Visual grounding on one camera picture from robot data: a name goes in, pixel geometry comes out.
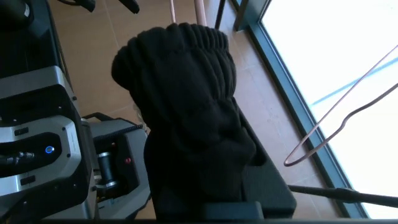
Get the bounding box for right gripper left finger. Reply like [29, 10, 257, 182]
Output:
[160, 189, 265, 220]

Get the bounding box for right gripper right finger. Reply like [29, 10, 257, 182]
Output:
[239, 109, 297, 218]

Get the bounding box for black shorts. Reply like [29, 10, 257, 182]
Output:
[111, 22, 257, 220]

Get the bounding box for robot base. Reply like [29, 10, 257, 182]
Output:
[0, 0, 152, 220]

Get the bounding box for window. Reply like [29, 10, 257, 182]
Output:
[229, 0, 398, 219]

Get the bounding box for black cable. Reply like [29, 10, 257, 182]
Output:
[57, 0, 96, 13]

